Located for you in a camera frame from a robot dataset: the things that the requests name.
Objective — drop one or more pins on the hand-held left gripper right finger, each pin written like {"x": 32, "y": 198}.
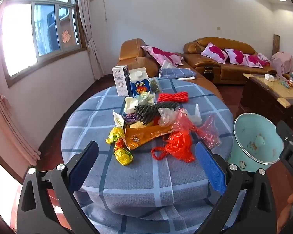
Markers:
{"x": 210, "y": 168}

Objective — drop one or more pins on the window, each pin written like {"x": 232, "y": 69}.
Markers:
{"x": 39, "y": 29}

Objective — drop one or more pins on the folded blue plaid sheet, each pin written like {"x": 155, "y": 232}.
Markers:
{"x": 177, "y": 73}

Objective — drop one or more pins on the beige curtain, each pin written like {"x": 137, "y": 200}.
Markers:
{"x": 88, "y": 29}

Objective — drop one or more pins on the pink floral pillow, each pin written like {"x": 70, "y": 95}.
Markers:
{"x": 254, "y": 61}
{"x": 161, "y": 54}
{"x": 236, "y": 57}
{"x": 214, "y": 52}

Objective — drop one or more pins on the light green wrapper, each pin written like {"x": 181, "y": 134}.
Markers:
{"x": 145, "y": 98}

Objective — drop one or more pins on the black foam net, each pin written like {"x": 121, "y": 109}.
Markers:
{"x": 149, "y": 112}

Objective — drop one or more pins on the clear plastic bag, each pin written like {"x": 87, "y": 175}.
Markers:
{"x": 166, "y": 117}

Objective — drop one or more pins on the blue plaid tablecloth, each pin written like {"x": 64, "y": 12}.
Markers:
{"x": 146, "y": 175}

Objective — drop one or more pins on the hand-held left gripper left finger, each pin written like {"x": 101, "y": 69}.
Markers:
{"x": 84, "y": 165}

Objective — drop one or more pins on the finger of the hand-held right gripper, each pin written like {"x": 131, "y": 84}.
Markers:
{"x": 287, "y": 134}

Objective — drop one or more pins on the pink transparent plastic bag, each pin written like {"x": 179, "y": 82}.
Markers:
{"x": 207, "y": 131}

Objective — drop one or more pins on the light teal metal bin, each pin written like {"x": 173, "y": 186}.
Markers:
{"x": 244, "y": 156}

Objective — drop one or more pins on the small white packet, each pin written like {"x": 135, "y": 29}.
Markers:
{"x": 118, "y": 121}

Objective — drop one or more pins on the brown leather three-seat sofa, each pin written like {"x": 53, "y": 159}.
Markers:
{"x": 234, "y": 70}

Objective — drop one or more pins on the pink floral cloth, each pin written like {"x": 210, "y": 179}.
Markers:
{"x": 264, "y": 59}

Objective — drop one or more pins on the pink curtain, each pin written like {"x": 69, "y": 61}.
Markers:
{"x": 5, "y": 117}

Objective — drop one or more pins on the red plastic bag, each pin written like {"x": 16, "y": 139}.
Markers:
{"x": 179, "y": 146}

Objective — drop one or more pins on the red twisted candy pack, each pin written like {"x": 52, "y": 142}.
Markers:
{"x": 173, "y": 97}

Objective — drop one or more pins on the yellow plastic wrapper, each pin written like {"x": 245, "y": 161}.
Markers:
{"x": 123, "y": 157}

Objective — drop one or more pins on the pink cloth cover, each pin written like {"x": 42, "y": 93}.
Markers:
{"x": 282, "y": 62}

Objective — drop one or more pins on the white crumpled tissue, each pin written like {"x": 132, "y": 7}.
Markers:
{"x": 130, "y": 104}

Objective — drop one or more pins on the white milk carton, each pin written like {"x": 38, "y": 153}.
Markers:
{"x": 120, "y": 80}

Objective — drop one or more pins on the rolled bamboo mat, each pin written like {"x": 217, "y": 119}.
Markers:
{"x": 276, "y": 43}

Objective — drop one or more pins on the dark wooden coffee table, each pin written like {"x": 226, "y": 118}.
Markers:
{"x": 258, "y": 102}

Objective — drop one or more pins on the blue milk carton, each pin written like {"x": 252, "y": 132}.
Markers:
{"x": 139, "y": 85}

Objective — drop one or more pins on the brown leather chaise sofa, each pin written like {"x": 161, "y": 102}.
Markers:
{"x": 134, "y": 51}

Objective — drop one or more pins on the purple wrapper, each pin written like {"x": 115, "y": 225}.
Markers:
{"x": 129, "y": 119}

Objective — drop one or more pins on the red window decal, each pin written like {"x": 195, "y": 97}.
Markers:
{"x": 66, "y": 36}

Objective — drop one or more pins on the white tissue box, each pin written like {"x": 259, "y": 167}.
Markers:
{"x": 269, "y": 77}

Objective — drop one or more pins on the small clear snack packet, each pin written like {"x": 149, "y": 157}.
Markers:
{"x": 155, "y": 85}

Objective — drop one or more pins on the orange foil snack bag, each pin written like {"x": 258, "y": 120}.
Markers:
{"x": 146, "y": 136}

